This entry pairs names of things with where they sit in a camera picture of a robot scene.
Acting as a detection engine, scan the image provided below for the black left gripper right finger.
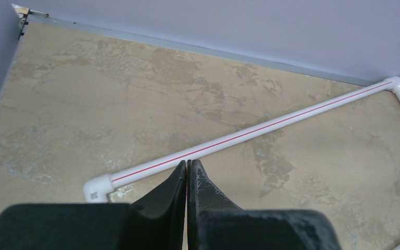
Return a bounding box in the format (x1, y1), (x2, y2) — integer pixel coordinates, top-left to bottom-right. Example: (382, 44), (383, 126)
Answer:
(187, 159), (341, 249)

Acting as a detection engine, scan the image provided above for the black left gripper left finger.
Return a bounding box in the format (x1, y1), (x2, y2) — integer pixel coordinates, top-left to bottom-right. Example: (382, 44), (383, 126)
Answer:
(0, 161), (187, 249)

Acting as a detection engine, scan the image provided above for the white PVC pipe frame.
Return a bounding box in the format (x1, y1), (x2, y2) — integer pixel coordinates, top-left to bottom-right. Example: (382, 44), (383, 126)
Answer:
(83, 77), (400, 249)

